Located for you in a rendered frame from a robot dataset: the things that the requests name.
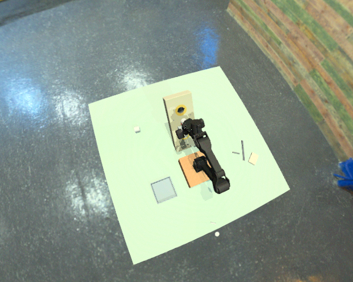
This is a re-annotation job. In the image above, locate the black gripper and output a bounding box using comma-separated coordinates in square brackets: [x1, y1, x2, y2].
[175, 118, 205, 140]

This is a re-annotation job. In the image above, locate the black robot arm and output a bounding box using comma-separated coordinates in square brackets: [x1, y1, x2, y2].
[182, 118, 230, 194]

